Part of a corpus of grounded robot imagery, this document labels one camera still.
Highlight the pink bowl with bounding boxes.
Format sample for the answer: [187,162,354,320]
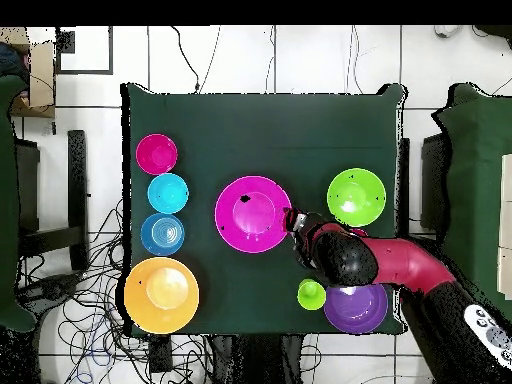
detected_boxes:
[214,175,294,255]

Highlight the green bowl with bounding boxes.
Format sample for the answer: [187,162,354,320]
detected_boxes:
[326,167,388,228]

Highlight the light green cup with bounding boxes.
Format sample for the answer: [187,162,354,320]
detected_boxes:
[296,278,327,312]

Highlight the dark green table cloth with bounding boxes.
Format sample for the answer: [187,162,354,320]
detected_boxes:
[431,82,512,301]
[0,74,38,333]
[120,82,407,337]

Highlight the purple bowl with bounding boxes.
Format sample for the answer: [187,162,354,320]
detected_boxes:
[323,281,389,335]

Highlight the turquoise bowl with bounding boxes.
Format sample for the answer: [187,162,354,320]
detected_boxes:
[146,172,190,215]

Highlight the translucent blue bowl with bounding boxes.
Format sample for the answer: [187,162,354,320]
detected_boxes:
[139,212,186,256]

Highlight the red bowl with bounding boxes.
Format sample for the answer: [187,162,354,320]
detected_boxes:
[135,133,179,176]

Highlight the orange bowl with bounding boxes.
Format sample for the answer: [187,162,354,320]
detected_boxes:
[123,256,200,335]

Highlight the cardboard box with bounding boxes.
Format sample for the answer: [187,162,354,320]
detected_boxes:
[9,41,56,119]

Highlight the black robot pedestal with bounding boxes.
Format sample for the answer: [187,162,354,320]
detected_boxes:
[211,334,305,384]

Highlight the black stand frame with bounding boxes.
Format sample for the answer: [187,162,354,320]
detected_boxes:
[419,133,451,233]
[15,129,90,273]

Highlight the black cable with plug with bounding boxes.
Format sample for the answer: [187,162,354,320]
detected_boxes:
[171,25,201,95]

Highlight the tangle of black cables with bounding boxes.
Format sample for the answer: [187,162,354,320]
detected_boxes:
[15,197,213,384]

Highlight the dark grey pedestal leg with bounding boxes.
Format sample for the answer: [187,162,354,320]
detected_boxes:
[15,270,87,309]

